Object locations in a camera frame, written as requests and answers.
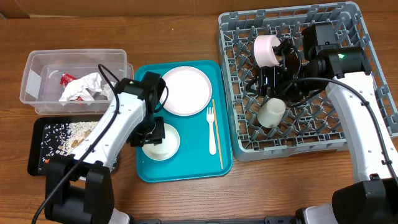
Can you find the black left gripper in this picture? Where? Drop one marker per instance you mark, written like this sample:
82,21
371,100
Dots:
138,140

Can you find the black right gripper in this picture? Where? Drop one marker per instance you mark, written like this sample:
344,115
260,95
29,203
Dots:
270,78

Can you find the pink bowl with food scraps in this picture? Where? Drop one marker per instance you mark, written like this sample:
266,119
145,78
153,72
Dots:
263,50

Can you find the large pink plate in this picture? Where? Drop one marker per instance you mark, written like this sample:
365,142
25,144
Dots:
189,91

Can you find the foil wrapper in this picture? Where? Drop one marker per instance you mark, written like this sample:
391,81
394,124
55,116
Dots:
107,91

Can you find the white plastic fork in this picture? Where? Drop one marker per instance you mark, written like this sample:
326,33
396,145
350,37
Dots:
210,119

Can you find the small white cup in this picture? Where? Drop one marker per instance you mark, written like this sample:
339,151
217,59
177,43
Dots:
270,114

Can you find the wooden chopstick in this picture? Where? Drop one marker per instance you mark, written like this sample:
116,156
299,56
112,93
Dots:
217,134

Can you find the white napkin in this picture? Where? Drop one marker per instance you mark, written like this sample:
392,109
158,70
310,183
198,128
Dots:
84,88

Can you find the red wrapper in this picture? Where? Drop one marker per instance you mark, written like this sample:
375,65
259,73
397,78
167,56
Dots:
65,80

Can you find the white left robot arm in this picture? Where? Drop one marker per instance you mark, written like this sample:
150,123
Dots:
79,187

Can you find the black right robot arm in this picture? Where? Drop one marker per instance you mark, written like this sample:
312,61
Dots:
345,74

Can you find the grey dishwasher rack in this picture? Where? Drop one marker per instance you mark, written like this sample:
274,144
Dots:
314,126

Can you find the clear plastic waste bin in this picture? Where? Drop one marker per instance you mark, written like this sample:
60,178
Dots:
41,81

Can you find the teal serving tray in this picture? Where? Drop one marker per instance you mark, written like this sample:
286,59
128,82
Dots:
192,159

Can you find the spilled rice and nut scraps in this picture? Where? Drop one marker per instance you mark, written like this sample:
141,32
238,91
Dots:
61,139

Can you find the black tray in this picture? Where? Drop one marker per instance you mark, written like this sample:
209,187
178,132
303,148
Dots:
34,154

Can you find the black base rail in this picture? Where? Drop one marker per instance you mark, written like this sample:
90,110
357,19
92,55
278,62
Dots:
286,219

